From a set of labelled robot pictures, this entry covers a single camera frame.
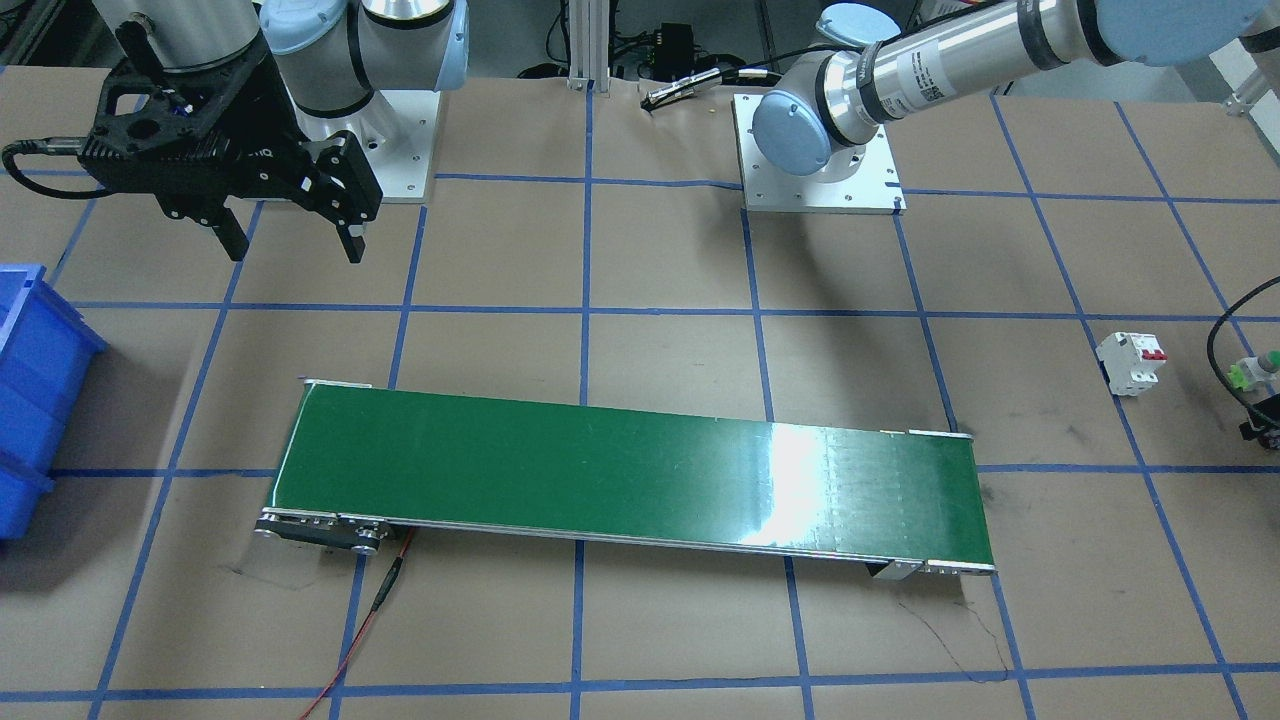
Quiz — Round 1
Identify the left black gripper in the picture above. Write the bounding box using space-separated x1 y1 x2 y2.
1240 393 1279 446

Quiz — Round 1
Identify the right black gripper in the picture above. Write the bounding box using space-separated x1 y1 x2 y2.
78 45 381 264

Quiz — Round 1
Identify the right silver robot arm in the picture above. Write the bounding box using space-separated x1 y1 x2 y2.
76 1 468 263

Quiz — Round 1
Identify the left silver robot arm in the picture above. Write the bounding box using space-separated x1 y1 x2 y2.
742 1 1277 456

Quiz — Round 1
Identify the white circuit breaker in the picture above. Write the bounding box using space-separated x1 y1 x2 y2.
1094 332 1169 397

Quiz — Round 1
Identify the green conveyor belt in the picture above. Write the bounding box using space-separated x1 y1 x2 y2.
256 380 996 580

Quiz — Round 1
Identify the blue plastic bin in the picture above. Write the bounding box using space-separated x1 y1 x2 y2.
1 264 108 541

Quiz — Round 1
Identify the black power box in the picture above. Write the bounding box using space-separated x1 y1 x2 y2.
645 22 698 81

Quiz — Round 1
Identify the green push button switch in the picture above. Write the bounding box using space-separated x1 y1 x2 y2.
1228 350 1280 392

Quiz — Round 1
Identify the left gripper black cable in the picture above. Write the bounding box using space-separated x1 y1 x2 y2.
1206 282 1280 406

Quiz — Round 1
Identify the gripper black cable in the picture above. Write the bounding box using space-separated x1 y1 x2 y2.
3 136 101 201
1206 282 1280 406

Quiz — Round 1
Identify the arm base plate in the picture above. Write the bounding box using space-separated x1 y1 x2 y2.
285 90 443 205
732 94 906 214

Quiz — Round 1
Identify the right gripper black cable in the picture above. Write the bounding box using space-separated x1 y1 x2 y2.
3 136 101 201

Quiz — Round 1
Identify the red conveyor power wire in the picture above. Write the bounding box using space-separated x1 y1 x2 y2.
298 528 419 720

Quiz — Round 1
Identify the aluminium frame post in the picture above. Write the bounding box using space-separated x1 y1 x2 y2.
567 0 613 94

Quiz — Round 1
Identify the silver cable connector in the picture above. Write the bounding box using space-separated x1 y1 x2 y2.
640 67 782 111

